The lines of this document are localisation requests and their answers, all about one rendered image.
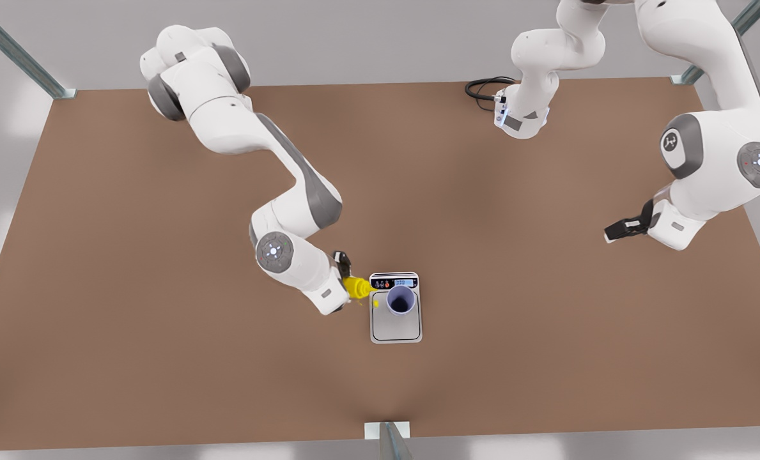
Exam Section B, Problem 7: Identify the silver frame post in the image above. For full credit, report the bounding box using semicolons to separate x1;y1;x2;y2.
670;0;760;86
364;421;412;460
0;0;78;100

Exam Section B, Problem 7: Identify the black cable loop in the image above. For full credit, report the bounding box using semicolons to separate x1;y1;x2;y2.
465;77;518;112

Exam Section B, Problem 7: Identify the purple cup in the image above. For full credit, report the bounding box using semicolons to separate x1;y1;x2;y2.
386;285;417;316

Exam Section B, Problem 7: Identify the grey digital kitchen scale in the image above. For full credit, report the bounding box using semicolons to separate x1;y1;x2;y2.
369;272;423;344

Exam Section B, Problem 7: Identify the yellow sauce bottle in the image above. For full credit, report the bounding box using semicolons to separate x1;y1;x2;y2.
343;275;380;308

